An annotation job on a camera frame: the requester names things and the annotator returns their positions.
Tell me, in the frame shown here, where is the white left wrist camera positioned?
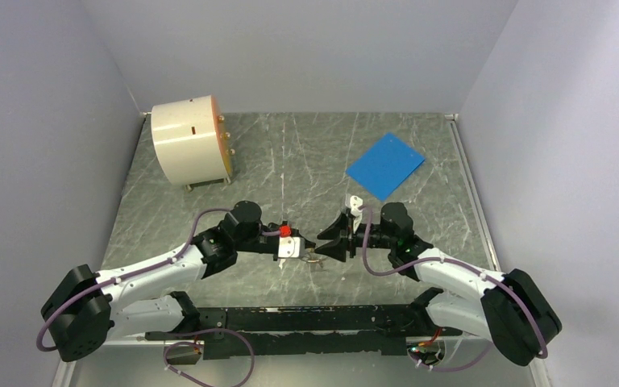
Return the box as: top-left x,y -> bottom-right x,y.
276,236 -> 305,260

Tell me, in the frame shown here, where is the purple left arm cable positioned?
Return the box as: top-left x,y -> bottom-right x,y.
35,208 -> 289,387

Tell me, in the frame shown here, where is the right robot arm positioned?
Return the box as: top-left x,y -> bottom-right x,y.
315,202 -> 563,366

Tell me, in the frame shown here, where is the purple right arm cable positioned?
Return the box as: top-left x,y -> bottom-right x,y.
359,205 -> 550,374

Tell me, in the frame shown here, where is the large metal keyring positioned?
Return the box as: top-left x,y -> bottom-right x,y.
301,253 -> 326,270

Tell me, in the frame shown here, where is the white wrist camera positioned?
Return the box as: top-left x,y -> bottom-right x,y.
345,194 -> 364,229
276,236 -> 305,260

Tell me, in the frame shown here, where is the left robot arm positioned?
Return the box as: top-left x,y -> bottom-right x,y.
35,201 -> 316,362

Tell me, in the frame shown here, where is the blue square mat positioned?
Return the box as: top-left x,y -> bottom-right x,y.
346,132 -> 426,201

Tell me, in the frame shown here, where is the cream cylindrical drum device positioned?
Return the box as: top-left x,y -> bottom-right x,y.
150,95 -> 235,186

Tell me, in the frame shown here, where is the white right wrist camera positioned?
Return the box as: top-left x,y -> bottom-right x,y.
345,194 -> 364,229

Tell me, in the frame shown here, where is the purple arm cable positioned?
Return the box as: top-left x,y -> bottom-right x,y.
359,205 -> 550,374
35,208 -> 289,387

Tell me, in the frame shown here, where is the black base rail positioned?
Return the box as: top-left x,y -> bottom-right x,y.
145,304 -> 461,360

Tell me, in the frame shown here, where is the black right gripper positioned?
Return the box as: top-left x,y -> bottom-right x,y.
315,213 -> 396,262

